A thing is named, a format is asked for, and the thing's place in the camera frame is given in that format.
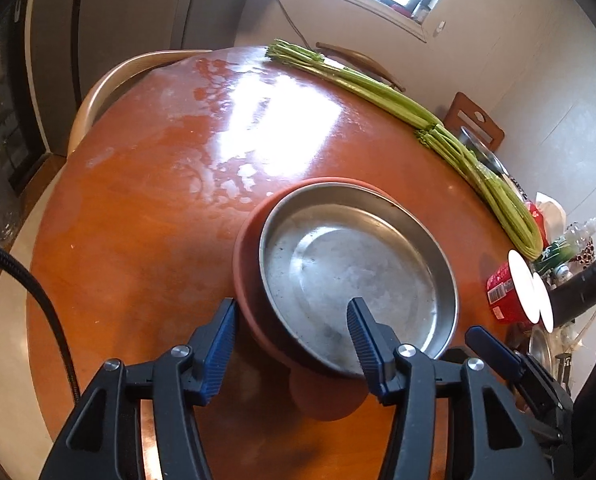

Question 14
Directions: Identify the thick black cable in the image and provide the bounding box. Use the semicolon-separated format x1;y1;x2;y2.
0;232;86;406

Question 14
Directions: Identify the wooden chair curved back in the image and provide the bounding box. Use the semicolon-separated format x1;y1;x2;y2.
315;41;406;93

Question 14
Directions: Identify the grey refrigerator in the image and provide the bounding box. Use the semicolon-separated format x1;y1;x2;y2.
23;0;259;161

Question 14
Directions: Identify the shallow steel plate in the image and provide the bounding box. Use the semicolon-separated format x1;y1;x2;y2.
258;183;460;380

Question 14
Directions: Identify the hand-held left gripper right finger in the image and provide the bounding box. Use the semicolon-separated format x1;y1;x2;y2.
346;297;554;480

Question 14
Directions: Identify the large steel bowl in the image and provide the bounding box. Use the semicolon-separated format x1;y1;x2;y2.
527;327;556;378

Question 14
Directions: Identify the dark cabinet with red decoration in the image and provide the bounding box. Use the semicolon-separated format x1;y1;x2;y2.
0;0;49;196

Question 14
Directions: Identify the light wooden chair back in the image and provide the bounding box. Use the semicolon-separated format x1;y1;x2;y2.
67;49;214;157

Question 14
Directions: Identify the red plastic bag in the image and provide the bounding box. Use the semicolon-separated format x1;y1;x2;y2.
523;200;549;246

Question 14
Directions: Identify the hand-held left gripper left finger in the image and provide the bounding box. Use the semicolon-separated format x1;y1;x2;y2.
38;297;239;480

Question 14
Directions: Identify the white plastic bag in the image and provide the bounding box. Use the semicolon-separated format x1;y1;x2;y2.
534;191;569;241

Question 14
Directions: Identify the long thin celery bundle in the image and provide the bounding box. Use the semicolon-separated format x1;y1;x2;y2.
265;38;441;133

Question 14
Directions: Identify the salmon pink footed plate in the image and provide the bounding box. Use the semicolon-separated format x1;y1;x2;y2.
232;176;419;422

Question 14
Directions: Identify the black thermos flask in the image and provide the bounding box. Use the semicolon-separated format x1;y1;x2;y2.
548;249;596;328

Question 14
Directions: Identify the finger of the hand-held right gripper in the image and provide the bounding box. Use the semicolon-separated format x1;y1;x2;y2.
465;325;575;441

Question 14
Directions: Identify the steel pot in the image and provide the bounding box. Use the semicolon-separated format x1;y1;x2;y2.
459;125;506;176

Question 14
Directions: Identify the clear bottle green label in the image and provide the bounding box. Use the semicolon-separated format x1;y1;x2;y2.
535;217;596;281

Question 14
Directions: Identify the thin wall cable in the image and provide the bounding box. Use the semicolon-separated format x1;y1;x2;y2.
259;0;321;57

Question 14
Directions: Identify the wooden chair with cutout back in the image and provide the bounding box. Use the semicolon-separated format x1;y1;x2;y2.
444;91;505;153

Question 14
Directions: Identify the thick celery bundle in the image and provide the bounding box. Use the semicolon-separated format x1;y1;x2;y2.
415;125;544;261

